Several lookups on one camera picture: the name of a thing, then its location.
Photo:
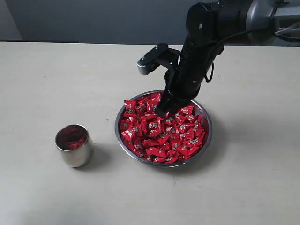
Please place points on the pile of red candies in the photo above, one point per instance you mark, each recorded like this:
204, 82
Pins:
161, 138

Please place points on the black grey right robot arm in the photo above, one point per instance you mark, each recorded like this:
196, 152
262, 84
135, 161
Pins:
211, 26

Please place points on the stainless steel cup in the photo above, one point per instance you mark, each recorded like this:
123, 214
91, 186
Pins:
78, 157

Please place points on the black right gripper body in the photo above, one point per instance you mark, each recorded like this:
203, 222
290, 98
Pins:
183, 84

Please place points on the stainless steel bowl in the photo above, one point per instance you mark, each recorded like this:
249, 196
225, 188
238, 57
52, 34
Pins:
206, 122

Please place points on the red candies inside cup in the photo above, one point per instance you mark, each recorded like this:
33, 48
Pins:
71, 138

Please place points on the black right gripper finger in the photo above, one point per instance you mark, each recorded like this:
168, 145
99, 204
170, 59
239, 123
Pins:
175, 109
161, 110

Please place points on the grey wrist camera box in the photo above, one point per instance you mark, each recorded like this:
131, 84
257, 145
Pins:
160, 55

